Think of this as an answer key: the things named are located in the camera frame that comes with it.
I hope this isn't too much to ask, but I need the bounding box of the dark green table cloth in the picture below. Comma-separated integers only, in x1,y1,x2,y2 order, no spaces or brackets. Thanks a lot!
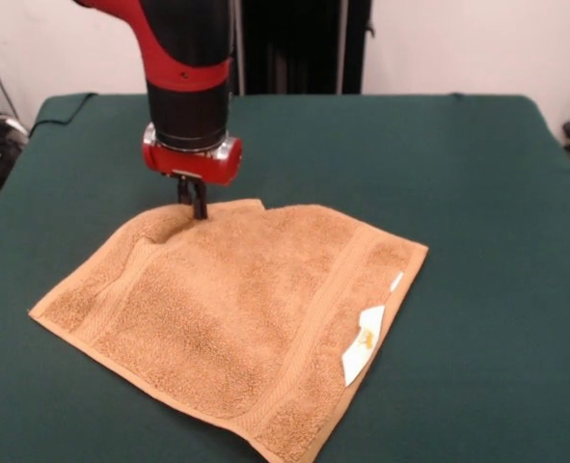
0,92,570,463

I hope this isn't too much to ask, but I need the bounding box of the orange terry towel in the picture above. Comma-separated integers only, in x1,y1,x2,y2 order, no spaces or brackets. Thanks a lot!
27,197,430,463

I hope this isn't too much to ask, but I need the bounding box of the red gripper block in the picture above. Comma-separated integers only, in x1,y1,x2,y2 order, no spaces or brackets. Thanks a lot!
142,123,244,221

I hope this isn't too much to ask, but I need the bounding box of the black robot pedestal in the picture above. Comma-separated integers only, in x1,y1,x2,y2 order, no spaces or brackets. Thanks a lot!
229,0,376,96

